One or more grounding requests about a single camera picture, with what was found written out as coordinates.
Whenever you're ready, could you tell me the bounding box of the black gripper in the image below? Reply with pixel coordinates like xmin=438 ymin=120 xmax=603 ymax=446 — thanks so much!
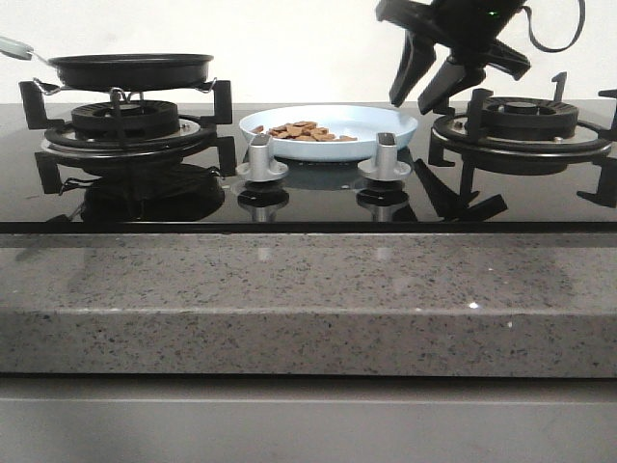
xmin=376 ymin=0 xmax=530 ymax=115

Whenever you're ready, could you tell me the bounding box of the light blue plate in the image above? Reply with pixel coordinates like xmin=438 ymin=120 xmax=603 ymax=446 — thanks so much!
xmin=239 ymin=104 xmax=418 ymax=162

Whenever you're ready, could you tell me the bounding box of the pile of brown meat slices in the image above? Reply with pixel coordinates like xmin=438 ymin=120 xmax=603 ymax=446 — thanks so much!
xmin=252 ymin=121 xmax=358 ymax=142

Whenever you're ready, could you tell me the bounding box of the black pan with green handle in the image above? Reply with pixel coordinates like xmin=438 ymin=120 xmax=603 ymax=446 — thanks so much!
xmin=0 ymin=36 xmax=215 ymax=92

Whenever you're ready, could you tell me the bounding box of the silver stove knob right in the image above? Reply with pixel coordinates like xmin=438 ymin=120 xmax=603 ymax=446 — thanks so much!
xmin=358 ymin=132 xmax=412 ymax=181

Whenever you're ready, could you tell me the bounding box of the silver stove knob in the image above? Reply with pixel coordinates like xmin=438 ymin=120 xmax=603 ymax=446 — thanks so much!
xmin=358 ymin=132 xmax=412 ymax=181
xmin=236 ymin=134 xmax=288 ymax=183

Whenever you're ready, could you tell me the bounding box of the silver stove knob left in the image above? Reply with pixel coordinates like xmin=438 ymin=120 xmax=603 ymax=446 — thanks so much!
xmin=236 ymin=134 xmax=288 ymax=183

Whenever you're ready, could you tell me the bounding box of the black burner with pan support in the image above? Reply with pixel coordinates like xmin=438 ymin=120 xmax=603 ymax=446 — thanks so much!
xmin=19 ymin=79 xmax=232 ymax=164

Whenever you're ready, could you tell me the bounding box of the black glass gas cooktop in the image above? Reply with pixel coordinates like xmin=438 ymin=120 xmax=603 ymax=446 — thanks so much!
xmin=1 ymin=104 xmax=616 ymax=234

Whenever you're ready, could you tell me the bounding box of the grey cabinet front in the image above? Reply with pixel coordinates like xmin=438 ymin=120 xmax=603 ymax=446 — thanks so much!
xmin=1 ymin=375 xmax=616 ymax=462

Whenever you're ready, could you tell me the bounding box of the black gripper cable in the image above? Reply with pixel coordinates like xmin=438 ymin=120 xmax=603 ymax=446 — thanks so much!
xmin=521 ymin=0 xmax=587 ymax=54

